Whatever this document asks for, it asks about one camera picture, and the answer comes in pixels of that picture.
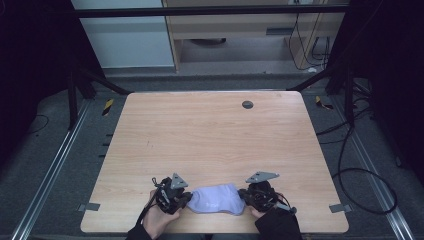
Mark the aluminium floor rail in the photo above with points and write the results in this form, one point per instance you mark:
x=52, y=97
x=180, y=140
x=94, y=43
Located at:
x=50, y=173
x=373, y=173

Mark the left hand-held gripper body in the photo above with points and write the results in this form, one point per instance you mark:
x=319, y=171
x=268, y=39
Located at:
x=170, y=196

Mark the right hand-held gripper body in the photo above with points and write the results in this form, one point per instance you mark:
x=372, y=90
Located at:
x=263, y=195

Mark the person's left hand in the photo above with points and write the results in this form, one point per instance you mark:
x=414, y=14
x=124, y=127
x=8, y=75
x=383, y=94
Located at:
x=158, y=220

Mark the black metal frame strut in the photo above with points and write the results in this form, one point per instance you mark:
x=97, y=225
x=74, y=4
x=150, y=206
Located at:
x=349, y=96
x=72, y=100

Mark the white cabinet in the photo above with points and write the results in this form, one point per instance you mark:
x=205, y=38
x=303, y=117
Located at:
x=126, y=40

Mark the black horizontal frame bar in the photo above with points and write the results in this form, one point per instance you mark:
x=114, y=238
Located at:
x=200, y=11

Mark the yellow black tape piece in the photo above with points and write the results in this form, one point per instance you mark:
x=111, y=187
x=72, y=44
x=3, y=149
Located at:
x=107, y=107
x=322, y=103

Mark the grey metal table bracket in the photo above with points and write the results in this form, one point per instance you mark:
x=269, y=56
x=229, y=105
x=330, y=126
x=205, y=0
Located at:
x=340, y=208
x=89, y=206

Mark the person's right hand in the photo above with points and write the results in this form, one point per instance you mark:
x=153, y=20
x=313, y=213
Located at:
x=258, y=213

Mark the dark curtain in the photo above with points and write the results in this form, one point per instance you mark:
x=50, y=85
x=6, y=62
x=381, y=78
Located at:
x=33, y=66
x=390, y=66

